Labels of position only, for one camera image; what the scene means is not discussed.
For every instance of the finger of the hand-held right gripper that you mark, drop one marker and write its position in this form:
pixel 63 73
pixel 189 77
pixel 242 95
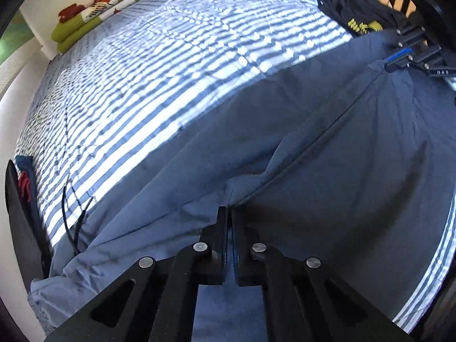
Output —
pixel 411 37
pixel 402 58

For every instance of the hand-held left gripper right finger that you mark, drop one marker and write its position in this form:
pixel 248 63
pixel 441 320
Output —
pixel 239 256

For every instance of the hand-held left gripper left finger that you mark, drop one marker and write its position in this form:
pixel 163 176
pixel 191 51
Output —
pixel 223 242

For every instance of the black garment with yellow print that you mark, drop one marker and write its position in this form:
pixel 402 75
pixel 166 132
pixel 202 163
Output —
pixel 342 3

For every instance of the blue white striped blanket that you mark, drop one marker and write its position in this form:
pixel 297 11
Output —
pixel 160 78

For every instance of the dark blue cloth red print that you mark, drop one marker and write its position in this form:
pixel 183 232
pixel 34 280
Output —
pixel 25 181

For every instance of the green floral pillow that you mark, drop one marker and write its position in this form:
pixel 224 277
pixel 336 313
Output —
pixel 89 28
pixel 107 3

